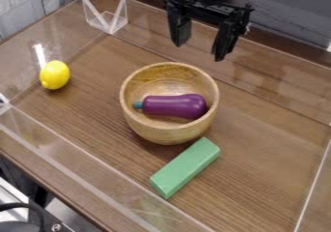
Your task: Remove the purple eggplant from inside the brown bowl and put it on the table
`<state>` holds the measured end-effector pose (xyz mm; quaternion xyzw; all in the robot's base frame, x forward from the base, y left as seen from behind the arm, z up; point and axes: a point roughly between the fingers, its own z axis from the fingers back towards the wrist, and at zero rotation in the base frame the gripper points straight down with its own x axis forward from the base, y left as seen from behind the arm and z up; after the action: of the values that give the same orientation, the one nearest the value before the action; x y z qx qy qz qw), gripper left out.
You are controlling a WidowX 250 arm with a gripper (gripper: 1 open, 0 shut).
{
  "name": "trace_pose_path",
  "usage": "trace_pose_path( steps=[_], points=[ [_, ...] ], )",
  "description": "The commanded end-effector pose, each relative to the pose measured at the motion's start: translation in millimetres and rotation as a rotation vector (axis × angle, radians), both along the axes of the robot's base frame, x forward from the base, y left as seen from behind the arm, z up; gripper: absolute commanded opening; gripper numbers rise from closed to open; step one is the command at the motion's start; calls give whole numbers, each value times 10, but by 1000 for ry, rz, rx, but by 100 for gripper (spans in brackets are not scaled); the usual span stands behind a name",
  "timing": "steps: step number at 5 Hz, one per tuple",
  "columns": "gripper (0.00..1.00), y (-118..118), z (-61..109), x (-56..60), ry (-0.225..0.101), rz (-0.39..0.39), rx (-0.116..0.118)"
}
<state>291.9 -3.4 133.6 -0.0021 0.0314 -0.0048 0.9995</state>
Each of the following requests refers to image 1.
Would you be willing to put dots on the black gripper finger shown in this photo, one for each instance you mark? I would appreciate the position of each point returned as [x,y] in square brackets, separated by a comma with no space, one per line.
[230,30]
[179,24]

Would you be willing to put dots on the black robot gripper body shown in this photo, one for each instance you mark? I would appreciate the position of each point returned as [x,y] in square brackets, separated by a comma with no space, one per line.
[215,10]

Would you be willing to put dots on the purple toy eggplant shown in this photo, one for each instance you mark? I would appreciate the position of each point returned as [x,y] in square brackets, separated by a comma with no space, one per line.
[187,106]

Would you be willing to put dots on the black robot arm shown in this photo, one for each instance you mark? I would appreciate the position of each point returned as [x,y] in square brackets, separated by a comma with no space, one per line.
[229,15]

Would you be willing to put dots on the brown wooden bowl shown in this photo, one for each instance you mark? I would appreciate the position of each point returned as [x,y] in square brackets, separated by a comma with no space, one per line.
[168,79]

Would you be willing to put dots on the yellow toy lemon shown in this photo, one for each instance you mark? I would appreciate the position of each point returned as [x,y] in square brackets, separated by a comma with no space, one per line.
[54,75]

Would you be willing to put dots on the green rectangular block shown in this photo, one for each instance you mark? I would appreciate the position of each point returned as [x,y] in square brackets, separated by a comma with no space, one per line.
[182,170]

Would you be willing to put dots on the clear acrylic corner bracket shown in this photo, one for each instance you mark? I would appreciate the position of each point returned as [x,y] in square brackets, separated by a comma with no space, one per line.
[108,22]

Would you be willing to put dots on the clear acrylic tray wall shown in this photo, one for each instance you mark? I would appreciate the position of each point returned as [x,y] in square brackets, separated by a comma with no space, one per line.
[94,188]

